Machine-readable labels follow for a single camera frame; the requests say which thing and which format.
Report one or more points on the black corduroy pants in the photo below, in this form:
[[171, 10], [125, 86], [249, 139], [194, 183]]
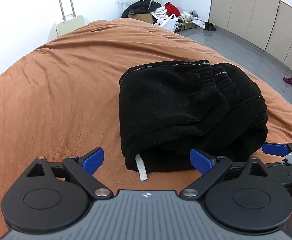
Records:
[[167, 109]]

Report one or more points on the cardboard box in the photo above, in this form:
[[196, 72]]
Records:
[[148, 18]]

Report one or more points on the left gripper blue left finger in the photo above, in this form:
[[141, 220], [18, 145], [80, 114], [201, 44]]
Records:
[[81, 170]]

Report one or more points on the beige wardrobe doors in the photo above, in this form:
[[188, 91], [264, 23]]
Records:
[[265, 23]]

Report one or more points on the black shoes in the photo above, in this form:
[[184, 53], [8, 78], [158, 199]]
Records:
[[209, 26]]

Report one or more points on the red garment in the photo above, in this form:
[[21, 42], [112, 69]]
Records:
[[172, 10]]

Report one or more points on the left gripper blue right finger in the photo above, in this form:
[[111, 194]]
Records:
[[212, 170]]

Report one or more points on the white plastic bag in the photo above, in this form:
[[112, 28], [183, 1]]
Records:
[[169, 23]]

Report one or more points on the pink slipper far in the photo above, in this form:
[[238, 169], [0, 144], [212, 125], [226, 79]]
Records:
[[287, 79]]

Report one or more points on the cream suitcase with handle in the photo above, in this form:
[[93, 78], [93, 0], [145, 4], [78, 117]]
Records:
[[70, 21]]

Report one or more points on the pile of dark clothes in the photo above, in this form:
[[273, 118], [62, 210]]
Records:
[[141, 7]]

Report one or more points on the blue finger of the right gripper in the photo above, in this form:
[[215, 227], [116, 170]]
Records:
[[277, 149]]

